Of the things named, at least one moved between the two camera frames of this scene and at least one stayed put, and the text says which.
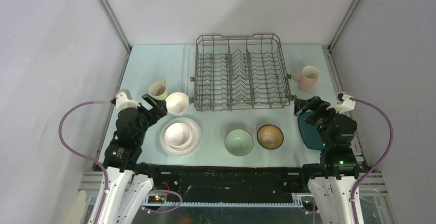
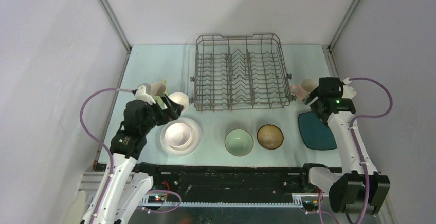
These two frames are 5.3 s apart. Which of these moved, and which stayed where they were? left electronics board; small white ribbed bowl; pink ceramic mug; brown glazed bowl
Moved: pink ceramic mug
Stayed: brown glazed bowl; small white ribbed bowl; left electronics board
